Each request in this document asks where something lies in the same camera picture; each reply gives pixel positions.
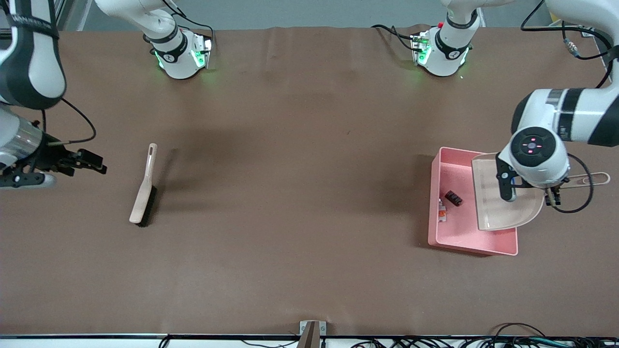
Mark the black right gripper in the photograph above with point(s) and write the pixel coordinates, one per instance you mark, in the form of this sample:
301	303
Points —
48	155

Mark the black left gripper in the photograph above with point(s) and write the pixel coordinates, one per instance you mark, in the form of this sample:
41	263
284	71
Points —
552	195

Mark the beige plastic dustpan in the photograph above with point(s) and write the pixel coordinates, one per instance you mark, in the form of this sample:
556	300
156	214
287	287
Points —
498	212

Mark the dark brown cylindrical capacitor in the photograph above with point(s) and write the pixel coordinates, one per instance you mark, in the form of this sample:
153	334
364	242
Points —
453	198

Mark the beige brush with black bristles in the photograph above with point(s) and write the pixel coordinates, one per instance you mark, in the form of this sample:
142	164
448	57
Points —
144	193

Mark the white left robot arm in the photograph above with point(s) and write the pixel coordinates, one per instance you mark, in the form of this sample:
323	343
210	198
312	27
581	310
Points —
537	150

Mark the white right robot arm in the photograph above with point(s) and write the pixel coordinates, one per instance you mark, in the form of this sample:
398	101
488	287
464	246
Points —
29	72

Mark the pink plastic bin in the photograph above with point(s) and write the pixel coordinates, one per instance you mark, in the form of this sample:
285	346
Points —
459	232

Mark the brown table cover sheet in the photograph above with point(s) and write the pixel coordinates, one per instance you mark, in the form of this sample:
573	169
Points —
290	121

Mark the grey metal table bracket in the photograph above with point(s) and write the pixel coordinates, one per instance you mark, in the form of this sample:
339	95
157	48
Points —
312	328

